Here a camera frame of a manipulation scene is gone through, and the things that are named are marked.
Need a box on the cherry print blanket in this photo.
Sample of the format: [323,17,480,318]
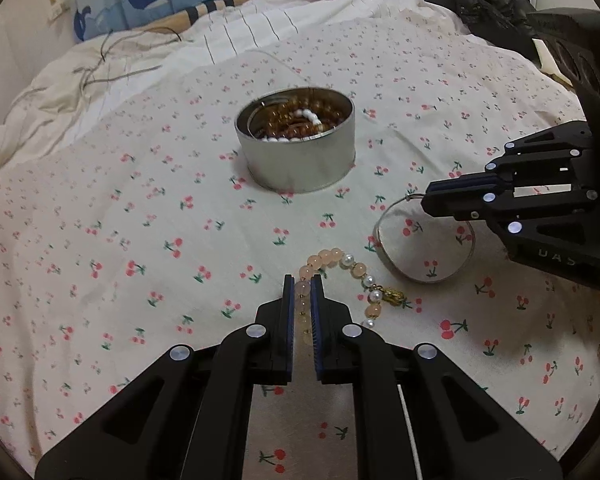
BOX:
[0,7,600,480]

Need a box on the tan black-striped cloth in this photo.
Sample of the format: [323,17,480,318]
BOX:
[186,0,243,25]

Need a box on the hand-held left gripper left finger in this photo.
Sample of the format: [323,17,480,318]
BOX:
[34,274,298,480]

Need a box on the cream quilt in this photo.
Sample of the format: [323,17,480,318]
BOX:
[0,25,218,191]

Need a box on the pink bead bracelet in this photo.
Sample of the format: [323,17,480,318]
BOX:
[292,246,407,348]

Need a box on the amber bead bracelet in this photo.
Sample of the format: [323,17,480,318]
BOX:
[260,96,352,139]

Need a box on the white cable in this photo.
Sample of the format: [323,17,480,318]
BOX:
[399,387,425,480]

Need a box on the white pearl bracelet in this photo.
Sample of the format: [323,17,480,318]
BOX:
[259,106,325,144]

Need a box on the thin silver bangle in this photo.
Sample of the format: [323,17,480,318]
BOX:
[374,192,477,283]

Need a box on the black jacket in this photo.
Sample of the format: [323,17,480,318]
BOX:
[417,0,553,67]

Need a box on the white pinstriped sheet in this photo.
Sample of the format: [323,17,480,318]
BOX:
[180,0,461,67]

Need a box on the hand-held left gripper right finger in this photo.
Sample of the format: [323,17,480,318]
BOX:
[310,274,566,480]

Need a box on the round metal tin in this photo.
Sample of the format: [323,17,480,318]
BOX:
[234,87,357,194]

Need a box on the thin dark cord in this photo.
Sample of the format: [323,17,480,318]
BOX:
[72,25,183,93]

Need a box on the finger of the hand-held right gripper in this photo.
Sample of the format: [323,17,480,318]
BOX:
[426,120,593,195]
[420,182,600,238]

